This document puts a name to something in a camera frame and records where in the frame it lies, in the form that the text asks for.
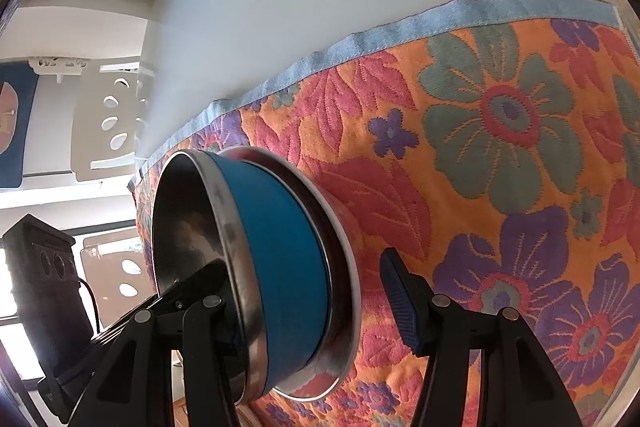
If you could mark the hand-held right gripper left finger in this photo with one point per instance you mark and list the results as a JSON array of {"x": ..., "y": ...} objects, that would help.
[{"x": 197, "y": 322}]

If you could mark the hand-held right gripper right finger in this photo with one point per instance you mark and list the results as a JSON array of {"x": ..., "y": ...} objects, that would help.
[{"x": 400, "y": 302}]

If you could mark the pink ceramic bowl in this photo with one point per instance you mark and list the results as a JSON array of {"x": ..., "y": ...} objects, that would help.
[{"x": 351, "y": 267}]

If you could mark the blue steel-lined bowl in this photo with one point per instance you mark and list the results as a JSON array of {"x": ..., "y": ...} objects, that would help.
[{"x": 280, "y": 257}]

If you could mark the white chair with oval holes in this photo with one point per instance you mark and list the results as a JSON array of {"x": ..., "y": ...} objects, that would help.
[
  {"x": 107, "y": 267},
  {"x": 95, "y": 127}
]

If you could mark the orange floral cloth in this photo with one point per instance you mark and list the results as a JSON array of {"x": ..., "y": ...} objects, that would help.
[{"x": 500, "y": 107}]

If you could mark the blue wall hanging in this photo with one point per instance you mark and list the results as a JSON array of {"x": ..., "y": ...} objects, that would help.
[{"x": 15, "y": 122}]

